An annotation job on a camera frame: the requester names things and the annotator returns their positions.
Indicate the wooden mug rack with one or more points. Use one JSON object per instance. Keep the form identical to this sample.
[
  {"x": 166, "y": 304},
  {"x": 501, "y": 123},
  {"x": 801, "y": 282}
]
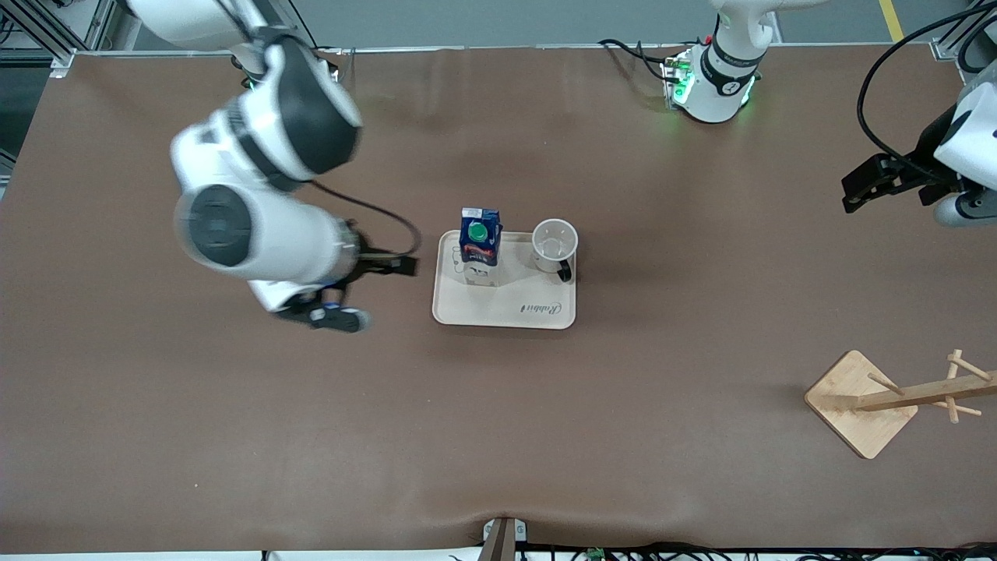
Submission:
[{"x": 853, "y": 409}]

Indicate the cream tray with rabbit print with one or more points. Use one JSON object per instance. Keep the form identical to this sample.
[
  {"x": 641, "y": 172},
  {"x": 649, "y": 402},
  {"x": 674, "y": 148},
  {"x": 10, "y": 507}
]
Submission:
[{"x": 506, "y": 304}]

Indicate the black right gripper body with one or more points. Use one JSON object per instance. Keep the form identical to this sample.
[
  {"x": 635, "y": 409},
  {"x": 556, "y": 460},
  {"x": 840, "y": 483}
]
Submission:
[{"x": 364, "y": 264}]

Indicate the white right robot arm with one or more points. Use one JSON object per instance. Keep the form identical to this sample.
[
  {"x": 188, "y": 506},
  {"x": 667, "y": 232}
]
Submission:
[{"x": 265, "y": 234}]

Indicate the aluminium frame profile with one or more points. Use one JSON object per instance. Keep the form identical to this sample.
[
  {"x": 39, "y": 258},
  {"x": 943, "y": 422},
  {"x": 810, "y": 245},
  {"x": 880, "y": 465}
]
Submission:
[
  {"x": 946, "y": 48},
  {"x": 47, "y": 27}
]

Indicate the blue milk carton green cap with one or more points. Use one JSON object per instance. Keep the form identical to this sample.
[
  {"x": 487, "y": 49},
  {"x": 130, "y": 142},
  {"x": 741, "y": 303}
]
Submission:
[{"x": 479, "y": 249}]

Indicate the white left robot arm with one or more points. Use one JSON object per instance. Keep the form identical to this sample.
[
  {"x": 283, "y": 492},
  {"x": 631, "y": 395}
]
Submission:
[{"x": 724, "y": 74}]

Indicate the metal table edge clamp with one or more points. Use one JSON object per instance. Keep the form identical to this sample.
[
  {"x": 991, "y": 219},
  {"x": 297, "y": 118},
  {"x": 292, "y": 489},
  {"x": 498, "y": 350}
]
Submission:
[{"x": 503, "y": 538}]

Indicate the brown table cover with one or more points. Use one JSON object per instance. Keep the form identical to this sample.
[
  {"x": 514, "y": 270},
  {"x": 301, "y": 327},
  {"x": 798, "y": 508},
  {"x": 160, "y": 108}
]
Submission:
[{"x": 498, "y": 436}]

